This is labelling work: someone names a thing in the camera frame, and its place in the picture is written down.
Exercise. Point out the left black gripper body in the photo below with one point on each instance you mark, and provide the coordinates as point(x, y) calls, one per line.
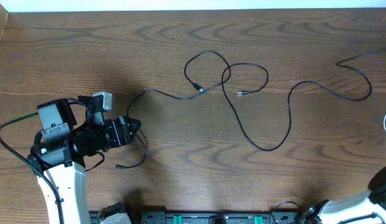
point(117, 133)

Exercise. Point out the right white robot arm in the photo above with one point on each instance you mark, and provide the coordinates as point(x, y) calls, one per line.
point(366, 207)

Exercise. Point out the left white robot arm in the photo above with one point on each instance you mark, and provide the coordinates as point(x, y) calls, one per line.
point(75, 128)

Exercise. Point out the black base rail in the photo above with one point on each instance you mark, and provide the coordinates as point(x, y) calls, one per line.
point(211, 217)

